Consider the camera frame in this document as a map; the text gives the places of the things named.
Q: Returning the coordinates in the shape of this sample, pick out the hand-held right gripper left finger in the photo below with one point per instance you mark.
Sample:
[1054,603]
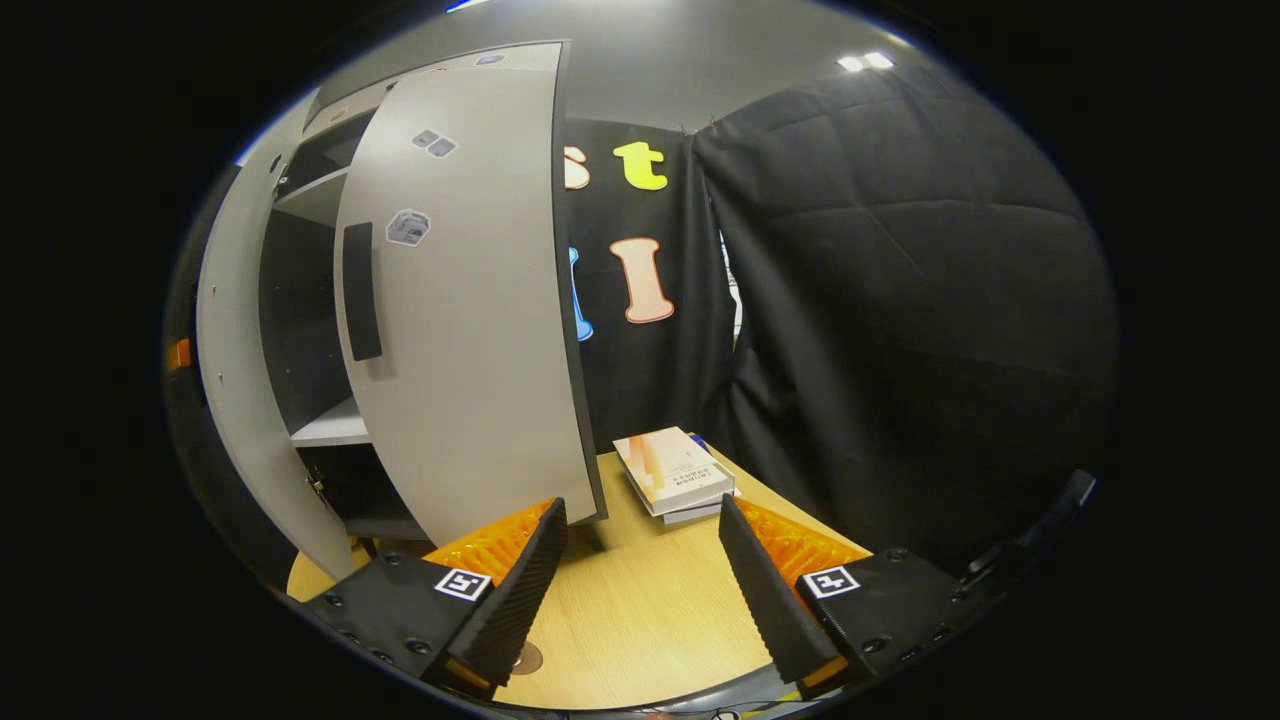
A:
[505,600]

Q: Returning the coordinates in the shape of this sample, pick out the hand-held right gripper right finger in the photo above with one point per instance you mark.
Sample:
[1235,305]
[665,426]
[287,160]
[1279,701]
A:
[775,600]

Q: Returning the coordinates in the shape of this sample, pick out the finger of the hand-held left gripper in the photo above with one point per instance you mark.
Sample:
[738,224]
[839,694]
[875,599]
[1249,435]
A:
[178,355]

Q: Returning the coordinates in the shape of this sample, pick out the grey cabinet door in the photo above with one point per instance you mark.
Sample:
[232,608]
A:
[235,380]
[470,330]

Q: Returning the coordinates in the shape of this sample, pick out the round brown coaster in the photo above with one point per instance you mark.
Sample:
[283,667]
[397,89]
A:
[528,660]

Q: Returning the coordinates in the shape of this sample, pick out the grey white cabinet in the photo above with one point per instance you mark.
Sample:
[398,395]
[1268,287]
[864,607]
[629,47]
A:
[330,430]

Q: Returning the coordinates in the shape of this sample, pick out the thin white book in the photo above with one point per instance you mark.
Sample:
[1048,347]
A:
[705,513]

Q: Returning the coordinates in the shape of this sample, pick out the dark curved object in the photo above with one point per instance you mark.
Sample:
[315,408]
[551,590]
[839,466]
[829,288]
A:
[1040,530]

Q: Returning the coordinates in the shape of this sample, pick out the small ceiling light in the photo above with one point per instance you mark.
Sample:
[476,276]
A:
[866,62]

